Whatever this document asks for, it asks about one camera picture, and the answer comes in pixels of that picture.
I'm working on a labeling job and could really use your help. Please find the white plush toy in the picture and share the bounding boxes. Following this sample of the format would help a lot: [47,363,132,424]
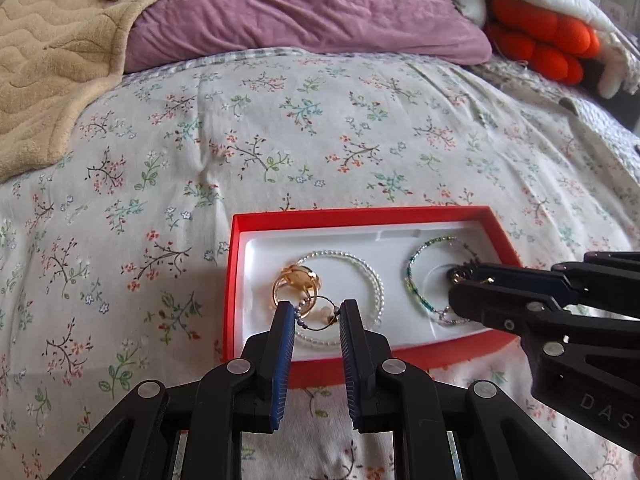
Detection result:
[597,50,633,100]

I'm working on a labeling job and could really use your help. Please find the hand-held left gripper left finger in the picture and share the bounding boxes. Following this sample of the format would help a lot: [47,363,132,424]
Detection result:
[45,301,296,480]

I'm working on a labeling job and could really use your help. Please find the green bead bracelet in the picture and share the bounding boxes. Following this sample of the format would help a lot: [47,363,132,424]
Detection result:
[406,235,483,328]

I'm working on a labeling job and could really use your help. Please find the clear bead bracelet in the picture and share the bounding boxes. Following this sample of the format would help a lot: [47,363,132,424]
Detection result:
[292,250,386,346]

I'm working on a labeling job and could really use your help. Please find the gold flower ring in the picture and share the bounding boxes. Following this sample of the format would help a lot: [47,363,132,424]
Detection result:
[272,262,323,311]

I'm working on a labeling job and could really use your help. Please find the grey checked sheet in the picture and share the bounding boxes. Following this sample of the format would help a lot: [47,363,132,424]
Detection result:
[122,46,311,86]

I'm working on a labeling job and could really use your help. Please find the purple pillow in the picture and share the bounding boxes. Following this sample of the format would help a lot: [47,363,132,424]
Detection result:
[122,0,493,73]

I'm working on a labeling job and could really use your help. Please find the beaded silver hoop earring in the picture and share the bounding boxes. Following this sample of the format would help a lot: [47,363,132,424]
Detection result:
[295,295,346,332]

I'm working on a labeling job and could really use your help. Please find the red cardboard box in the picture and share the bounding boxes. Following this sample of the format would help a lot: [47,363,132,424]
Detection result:
[221,205,523,389]

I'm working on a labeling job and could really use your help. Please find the orange plush toy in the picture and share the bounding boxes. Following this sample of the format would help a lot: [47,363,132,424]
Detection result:
[484,0,601,86]

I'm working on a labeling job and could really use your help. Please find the floral bed sheet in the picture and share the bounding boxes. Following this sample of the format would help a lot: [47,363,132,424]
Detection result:
[0,47,640,480]

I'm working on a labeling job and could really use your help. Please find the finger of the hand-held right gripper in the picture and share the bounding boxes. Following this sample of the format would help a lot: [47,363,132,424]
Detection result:
[457,251,640,320]
[449,280,640,348]

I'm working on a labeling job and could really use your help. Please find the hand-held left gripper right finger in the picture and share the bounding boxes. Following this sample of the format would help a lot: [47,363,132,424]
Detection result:
[338,299,596,480]

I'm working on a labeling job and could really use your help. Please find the beige quilted blanket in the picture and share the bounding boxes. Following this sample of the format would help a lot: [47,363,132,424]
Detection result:
[0,0,193,183]

